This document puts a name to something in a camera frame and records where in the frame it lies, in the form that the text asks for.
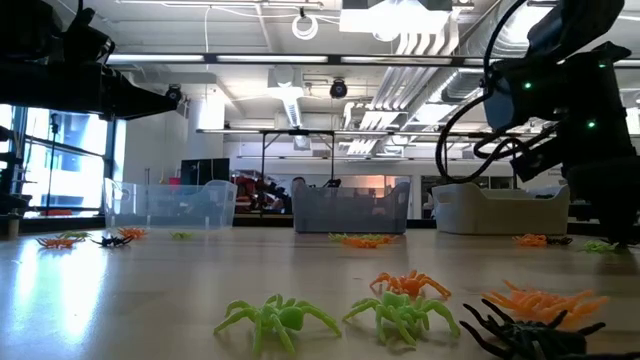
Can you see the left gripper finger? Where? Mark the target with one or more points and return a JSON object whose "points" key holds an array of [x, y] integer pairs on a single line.
{"points": [[135, 102]]}

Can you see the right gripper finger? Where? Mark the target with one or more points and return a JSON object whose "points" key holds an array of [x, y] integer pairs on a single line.
{"points": [[620, 210]]}

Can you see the black plastic spider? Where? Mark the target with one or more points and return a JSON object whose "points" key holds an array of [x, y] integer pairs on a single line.
{"points": [[559, 240], [525, 337], [112, 241]]}

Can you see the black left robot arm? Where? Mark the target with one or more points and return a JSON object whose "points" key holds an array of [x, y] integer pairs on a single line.
{"points": [[25, 30]]}

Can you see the black ceiling spotlight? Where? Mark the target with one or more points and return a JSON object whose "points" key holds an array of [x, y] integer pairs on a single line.
{"points": [[338, 88], [173, 93]]}

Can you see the black light stand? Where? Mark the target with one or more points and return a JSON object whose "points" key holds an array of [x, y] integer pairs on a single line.
{"points": [[52, 150]]}

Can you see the rig light bar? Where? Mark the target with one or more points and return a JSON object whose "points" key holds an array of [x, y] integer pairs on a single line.
{"points": [[210, 59]]}

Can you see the small red box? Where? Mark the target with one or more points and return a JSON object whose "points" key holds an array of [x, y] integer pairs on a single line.
{"points": [[174, 181]]}

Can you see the black cabinet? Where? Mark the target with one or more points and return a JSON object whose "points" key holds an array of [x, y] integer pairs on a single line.
{"points": [[205, 172]]}

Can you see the clear plastic bin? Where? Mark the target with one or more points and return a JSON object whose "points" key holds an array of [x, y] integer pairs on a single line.
{"points": [[170, 205]]}

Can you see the white plastic bin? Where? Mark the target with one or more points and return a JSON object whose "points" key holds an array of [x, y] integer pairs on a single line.
{"points": [[500, 212]]}

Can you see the red object on sill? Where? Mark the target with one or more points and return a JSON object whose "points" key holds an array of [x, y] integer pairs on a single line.
{"points": [[56, 212]]}

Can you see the grey translucent plastic bin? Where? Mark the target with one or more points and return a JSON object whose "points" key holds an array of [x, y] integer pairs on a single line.
{"points": [[350, 210]]}

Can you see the black window frame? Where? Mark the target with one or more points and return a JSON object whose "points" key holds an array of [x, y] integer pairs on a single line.
{"points": [[111, 150]]}

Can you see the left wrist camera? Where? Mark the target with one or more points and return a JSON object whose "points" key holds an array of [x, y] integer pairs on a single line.
{"points": [[87, 42]]}

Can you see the round silver air duct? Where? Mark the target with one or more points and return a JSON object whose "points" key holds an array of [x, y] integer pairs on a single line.
{"points": [[470, 40]]}

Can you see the grey cylinder post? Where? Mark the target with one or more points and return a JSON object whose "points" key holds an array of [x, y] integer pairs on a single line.
{"points": [[12, 227]]}

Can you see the black aluminium table frame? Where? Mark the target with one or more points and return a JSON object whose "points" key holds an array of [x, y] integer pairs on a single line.
{"points": [[265, 221]]}

